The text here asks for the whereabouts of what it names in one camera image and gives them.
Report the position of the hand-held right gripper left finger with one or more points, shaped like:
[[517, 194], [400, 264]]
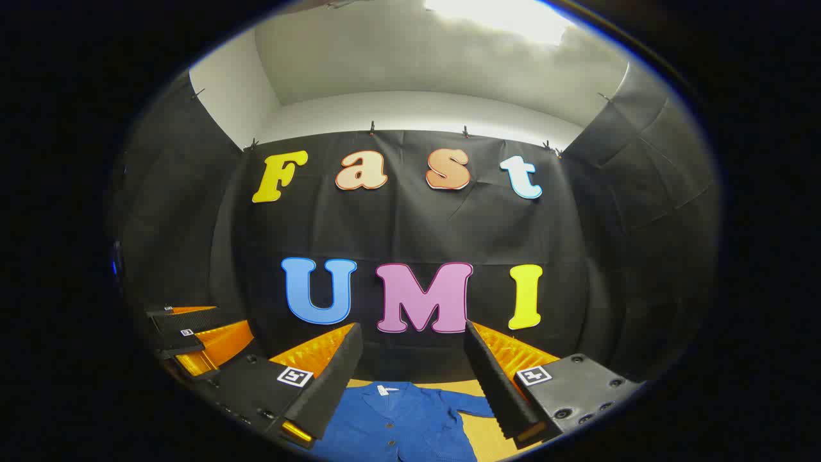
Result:
[[330, 385]]

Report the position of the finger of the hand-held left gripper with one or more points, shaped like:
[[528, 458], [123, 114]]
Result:
[[186, 319], [176, 344]]

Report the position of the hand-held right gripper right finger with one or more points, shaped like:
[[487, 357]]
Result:
[[497, 378]]

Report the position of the blue button shirt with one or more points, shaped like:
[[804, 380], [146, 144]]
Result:
[[397, 423]]

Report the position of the row of small backdrop clips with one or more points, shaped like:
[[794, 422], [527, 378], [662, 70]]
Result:
[[372, 128]]

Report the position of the bright ceiling light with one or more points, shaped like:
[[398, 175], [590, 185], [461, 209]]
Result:
[[500, 16]]

